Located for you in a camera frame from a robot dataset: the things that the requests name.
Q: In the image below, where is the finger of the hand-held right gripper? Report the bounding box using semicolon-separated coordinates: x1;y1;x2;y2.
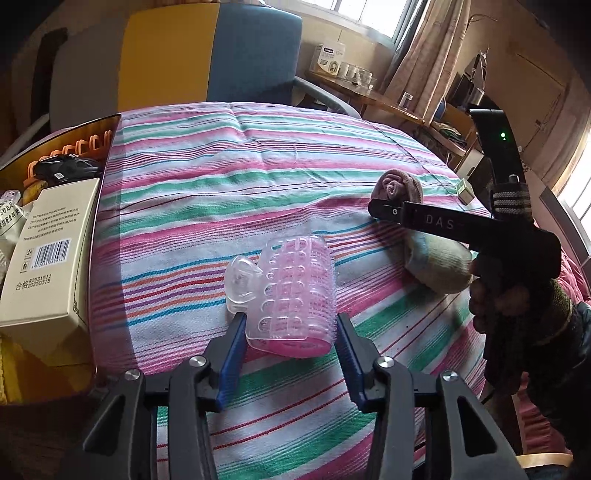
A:
368;198;416;226

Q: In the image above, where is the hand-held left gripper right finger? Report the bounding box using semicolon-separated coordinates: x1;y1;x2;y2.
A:
335;313;518;480

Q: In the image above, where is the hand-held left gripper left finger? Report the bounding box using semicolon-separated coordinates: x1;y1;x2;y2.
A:
83;311;249;480

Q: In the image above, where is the pink sock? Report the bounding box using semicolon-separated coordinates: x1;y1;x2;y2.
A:
376;168;424;206

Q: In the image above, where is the cream sock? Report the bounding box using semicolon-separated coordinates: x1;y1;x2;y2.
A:
404;228;474;295

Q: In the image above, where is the pink hair roller clear clip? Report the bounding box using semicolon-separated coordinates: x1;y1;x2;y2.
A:
225;234;337;358

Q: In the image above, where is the long white barcode box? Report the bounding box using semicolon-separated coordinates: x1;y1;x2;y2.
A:
0;178;103;361

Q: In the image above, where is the yellow sponge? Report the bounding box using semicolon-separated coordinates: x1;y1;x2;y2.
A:
21;178;47;206

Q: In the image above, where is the white printed packet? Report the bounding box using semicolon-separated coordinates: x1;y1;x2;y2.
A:
0;188;28;296

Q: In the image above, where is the maroon box with gold lining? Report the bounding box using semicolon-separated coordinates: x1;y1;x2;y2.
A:
0;113;123;409

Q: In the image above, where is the person's right forearm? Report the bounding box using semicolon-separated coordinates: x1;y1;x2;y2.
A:
519;277;591;462

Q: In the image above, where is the person's right hand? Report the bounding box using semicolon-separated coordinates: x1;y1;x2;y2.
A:
468;258;561;356

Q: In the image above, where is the pink bed cover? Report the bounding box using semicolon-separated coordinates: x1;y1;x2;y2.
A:
512;251;591;455

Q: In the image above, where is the bright side window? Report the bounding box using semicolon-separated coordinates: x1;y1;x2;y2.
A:
556;143;591;259

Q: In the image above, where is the wooden chair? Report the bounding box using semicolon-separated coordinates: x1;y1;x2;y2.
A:
429;104;481;160

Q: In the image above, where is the wooden desk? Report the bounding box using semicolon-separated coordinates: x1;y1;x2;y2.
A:
307;69;426;125

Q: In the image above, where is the black appliance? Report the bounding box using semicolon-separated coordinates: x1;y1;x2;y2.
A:
455;69;490;109

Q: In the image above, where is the striped tablecloth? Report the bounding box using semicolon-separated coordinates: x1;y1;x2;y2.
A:
88;102;497;480

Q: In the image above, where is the pink curtain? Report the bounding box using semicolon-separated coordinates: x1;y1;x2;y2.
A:
383;0;472;125

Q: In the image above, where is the white box with portrait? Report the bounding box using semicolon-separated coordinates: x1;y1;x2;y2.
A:
315;42;348;77

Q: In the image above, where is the blue yellow grey armchair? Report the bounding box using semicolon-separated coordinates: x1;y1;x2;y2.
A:
48;2;361;134

